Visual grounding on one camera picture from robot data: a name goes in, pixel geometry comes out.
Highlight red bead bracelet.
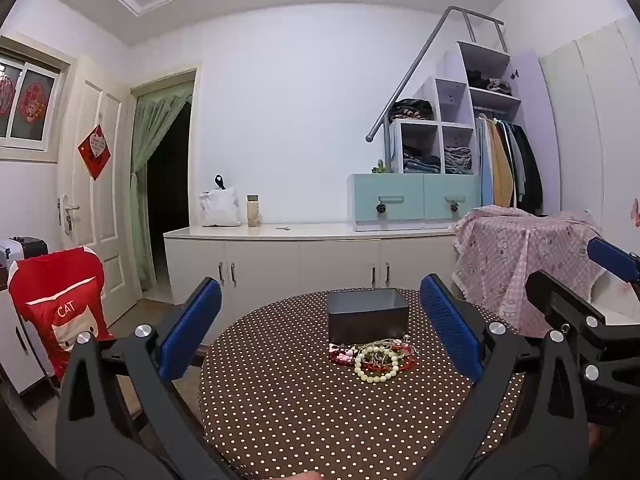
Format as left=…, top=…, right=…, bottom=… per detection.
left=394, top=339, right=419, bottom=374

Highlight hanging dark jackets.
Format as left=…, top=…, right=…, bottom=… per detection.
left=505, top=120, right=544, bottom=214

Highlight brown polka dot tablecloth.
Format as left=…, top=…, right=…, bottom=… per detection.
left=197, top=290, right=526, bottom=480

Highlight hanging blue garment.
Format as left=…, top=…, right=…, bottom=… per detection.
left=475, top=116, right=495, bottom=207

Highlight white bead bracelet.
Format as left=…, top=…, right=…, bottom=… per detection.
left=354, top=342, right=403, bottom=385

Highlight black suitcase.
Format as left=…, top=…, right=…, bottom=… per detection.
left=0, top=236, right=50, bottom=291

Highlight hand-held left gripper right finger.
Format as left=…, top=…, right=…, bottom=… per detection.
left=419, top=274, right=591, bottom=480

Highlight gold bead bracelet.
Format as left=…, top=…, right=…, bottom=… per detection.
left=360, top=341, right=401, bottom=367

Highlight grey metal handrail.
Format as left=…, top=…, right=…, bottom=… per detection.
left=365, top=6, right=507, bottom=175

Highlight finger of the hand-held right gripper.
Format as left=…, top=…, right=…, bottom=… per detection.
left=525, top=270, right=640, bottom=423
left=586, top=236, right=640, bottom=283

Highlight hanging yellow garment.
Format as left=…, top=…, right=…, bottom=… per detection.
left=487, top=117, right=516, bottom=209

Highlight silver door handle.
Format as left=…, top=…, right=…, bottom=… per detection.
left=58, top=196, right=81, bottom=234

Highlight white stair shelf unit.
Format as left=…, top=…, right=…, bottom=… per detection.
left=384, top=40, right=524, bottom=177

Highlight small white cabinet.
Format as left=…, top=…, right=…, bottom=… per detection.
left=0, top=287, right=55, bottom=397

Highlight white bag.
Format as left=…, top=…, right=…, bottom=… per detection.
left=199, top=174, right=242, bottom=227

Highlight folded dark and beige clothes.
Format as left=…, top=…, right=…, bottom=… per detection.
left=466, top=72, right=514, bottom=96

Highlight red diamond door decoration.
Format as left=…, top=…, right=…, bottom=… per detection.
left=77, top=122, right=112, bottom=181

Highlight white sideboard cabinet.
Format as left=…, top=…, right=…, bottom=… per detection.
left=164, top=223, right=463, bottom=307

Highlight dark grey metal box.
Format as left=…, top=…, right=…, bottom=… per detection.
left=327, top=288, right=411, bottom=345

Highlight green curtain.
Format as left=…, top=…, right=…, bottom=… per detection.
left=130, top=82, right=194, bottom=292

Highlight white framed window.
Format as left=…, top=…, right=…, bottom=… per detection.
left=0, top=35, right=72, bottom=162

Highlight teal drawer unit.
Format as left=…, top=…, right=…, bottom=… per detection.
left=348, top=173, right=483, bottom=232

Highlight white panel door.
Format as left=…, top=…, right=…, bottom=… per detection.
left=56, top=80, right=137, bottom=326

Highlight folded grey clothes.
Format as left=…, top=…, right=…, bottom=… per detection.
left=443, top=146, right=474, bottom=175

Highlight white wardrobe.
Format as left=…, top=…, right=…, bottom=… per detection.
left=540, top=14, right=640, bottom=253

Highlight folded blue jeans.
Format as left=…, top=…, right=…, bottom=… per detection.
left=402, top=144, right=441, bottom=174

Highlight purple wardrobe door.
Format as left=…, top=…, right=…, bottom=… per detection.
left=505, top=49, right=562, bottom=217

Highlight pink checked printed cloth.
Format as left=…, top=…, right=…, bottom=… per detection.
left=452, top=205, right=607, bottom=339

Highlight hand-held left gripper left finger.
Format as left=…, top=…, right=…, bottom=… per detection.
left=55, top=276, right=236, bottom=480

